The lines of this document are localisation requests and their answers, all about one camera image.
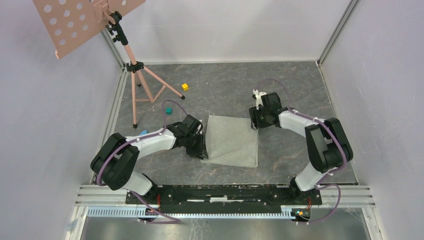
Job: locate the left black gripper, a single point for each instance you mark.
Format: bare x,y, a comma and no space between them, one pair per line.
201,151

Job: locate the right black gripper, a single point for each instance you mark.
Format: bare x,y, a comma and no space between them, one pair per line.
254,114

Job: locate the grey cloth napkin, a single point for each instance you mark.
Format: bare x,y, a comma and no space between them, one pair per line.
231,141

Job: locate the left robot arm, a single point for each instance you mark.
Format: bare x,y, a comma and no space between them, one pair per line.
114,164

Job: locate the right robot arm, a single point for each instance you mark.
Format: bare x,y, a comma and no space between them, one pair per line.
327,144

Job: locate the teal cube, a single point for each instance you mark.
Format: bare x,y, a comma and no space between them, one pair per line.
168,111

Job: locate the wooden block stack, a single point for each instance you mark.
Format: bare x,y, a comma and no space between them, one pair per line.
144,132

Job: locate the yellow cube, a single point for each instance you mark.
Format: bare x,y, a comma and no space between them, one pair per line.
185,86

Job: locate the pink music stand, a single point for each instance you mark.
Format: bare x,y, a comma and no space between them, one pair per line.
71,23

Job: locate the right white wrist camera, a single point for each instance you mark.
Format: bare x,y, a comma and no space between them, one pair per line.
257,95

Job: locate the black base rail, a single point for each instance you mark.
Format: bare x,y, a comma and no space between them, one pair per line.
229,199

